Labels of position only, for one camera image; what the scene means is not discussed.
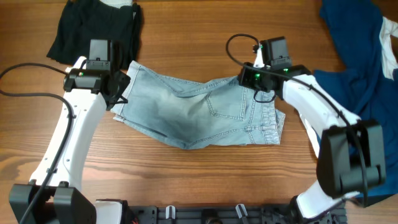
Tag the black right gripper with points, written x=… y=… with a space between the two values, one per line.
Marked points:
x=246 y=78

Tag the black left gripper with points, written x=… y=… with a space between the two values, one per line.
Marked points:
x=124 y=79

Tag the light blue denim shorts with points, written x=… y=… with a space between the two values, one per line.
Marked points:
x=193 y=115

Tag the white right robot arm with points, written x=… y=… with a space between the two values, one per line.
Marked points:
x=351 y=153

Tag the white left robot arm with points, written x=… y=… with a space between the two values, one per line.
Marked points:
x=53 y=193

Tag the folded black garment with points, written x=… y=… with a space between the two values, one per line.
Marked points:
x=84 y=20

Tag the blue and white shirt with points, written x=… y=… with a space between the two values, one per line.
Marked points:
x=368 y=86

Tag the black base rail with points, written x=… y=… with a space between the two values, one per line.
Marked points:
x=266 y=214

